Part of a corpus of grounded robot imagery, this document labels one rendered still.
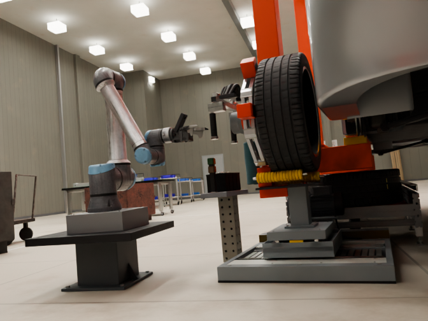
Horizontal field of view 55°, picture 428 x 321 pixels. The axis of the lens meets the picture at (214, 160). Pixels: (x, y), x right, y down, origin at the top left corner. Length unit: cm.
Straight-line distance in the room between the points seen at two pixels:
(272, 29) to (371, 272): 178
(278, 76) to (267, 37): 94
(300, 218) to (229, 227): 55
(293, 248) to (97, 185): 111
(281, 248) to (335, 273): 33
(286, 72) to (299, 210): 74
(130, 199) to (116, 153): 446
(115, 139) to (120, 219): 58
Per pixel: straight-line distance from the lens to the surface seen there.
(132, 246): 245
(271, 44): 300
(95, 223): 225
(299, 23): 509
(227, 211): 265
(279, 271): 206
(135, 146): 232
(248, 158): 249
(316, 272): 202
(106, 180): 236
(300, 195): 229
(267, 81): 212
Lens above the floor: 48
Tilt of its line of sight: 4 degrees up
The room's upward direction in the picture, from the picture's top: 5 degrees counter-clockwise
